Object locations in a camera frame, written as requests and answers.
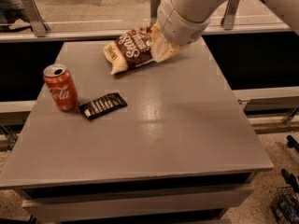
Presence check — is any red coca-cola can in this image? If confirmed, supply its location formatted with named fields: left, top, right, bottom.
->
left=43, top=63, right=78, bottom=111

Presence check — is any metal railing bracket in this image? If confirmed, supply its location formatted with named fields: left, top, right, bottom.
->
left=21, top=0, right=47, bottom=37
left=221, top=0, right=240, bottom=30
left=150, top=0, right=161, bottom=25

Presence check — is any person sitting in background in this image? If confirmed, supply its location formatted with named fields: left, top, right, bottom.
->
left=0, top=0, right=30, bottom=32

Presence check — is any left metal railing bracket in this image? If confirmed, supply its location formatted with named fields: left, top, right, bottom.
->
left=21, top=0, right=47, bottom=37

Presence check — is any grey table drawer unit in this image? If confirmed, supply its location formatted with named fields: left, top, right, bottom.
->
left=18, top=171, right=254, bottom=223

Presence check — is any right metal railing bracket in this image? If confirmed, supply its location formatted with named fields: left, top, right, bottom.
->
left=221, top=0, right=240, bottom=30

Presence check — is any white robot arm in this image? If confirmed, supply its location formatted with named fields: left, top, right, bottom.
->
left=150, top=0, right=299, bottom=63

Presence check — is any middle metal railing bracket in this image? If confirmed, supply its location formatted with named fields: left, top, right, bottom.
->
left=150, top=0, right=161, bottom=25

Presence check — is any brown white chip bag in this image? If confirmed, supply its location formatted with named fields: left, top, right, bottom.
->
left=103, top=27, right=153, bottom=75

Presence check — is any black wire basket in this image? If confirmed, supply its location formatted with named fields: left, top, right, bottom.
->
left=270, top=187, right=299, bottom=224

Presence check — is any black rxbar chocolate bar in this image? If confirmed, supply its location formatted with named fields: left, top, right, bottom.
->
left=79, top=92, right=127, bottom=120

